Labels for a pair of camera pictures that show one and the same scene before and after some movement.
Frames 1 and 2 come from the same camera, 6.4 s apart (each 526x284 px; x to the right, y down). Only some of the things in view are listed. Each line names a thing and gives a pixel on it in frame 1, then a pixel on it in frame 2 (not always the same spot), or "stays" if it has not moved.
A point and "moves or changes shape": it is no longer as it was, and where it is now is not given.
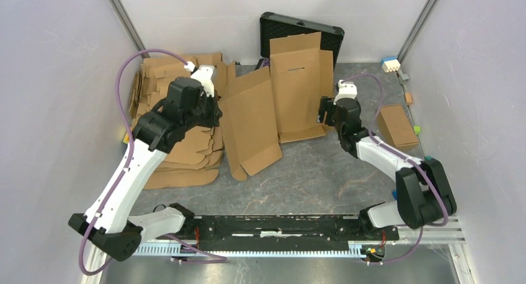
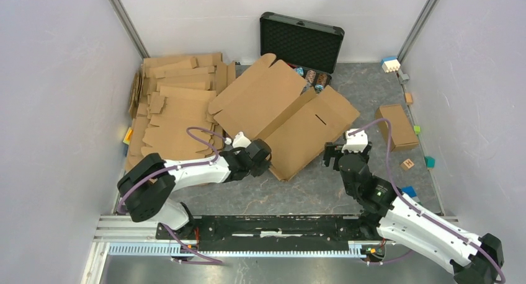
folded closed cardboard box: [396, 125] stays
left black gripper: [216, 112] to [263, 167]
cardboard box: [280, 102] moves or changes shape
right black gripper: [326, 105] to [332, 150]
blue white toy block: [390, 64] stays
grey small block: [404, 78] stays
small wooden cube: [409, 98] stays
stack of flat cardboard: [196, 159] stays
